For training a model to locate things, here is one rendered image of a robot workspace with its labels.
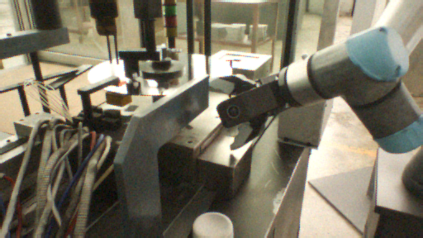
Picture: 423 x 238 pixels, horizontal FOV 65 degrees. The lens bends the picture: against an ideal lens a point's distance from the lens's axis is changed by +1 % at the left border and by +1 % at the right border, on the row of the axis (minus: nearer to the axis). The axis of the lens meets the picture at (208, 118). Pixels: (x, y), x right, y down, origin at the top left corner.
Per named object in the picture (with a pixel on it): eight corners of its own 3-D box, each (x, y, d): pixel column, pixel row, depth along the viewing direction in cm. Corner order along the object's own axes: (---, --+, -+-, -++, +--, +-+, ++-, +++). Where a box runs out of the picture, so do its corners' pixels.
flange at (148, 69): (189, 74, 74) (189, 64, 72) (140, 78, 71) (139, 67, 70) (180, 61, 83) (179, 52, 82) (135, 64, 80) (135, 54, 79)
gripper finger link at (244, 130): (254, 150, 70) (272, 119, 64) (236, 160, 66) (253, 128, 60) (244, 141, 71) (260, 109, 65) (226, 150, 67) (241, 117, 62)
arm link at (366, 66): (410, 92, 41) (376, 39, 39) (330, 114, 50) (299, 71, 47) (417, 58, 46) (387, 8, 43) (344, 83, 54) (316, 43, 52)
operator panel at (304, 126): (297, 104, 110) (303, 60, 103) (332, 110, 106) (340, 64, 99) (275, 140, 87) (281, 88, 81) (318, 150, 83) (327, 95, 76)
